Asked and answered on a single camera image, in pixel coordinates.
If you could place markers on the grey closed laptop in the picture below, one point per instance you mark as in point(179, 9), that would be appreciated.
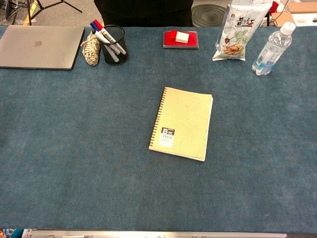
point(39, 45)

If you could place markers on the red ink pad case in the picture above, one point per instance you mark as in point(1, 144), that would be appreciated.
point(171, 43)

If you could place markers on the brown cardboard box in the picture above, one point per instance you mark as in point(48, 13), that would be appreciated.
point(294, 12)

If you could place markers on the colourful printed box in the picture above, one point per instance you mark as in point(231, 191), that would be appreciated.
point(11, 233)

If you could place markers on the blue felt table mat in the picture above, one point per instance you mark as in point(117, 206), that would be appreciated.
point(74, 148)

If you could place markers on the red object behind bag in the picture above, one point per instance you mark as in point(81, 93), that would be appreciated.
point(274, 7)

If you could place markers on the red capped whiteboard marker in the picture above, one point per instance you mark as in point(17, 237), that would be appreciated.
point(105, 31)

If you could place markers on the black round ribbed base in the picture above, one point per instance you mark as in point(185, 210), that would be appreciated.
point(210, 16)

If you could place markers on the small red block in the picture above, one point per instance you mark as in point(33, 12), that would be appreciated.
point(173, 33)

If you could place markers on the black tripod stand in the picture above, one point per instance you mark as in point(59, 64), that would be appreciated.
point(32, 7)

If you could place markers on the person in black clothes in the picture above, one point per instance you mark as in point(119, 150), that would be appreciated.
point(143, 12)

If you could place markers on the kraft cover spiral notebook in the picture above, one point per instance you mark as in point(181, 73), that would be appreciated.
point(185, 119)

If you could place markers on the white eraser block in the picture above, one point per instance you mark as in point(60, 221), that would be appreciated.
point(182, 37)

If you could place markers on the clear plastic water bottle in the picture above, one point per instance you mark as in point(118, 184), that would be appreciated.
point(270, 50)

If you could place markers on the peanut snack bag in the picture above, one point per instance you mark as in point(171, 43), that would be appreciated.
point(234, 37)

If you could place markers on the black mesh pen holder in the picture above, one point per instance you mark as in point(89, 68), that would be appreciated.
point(116, 53)

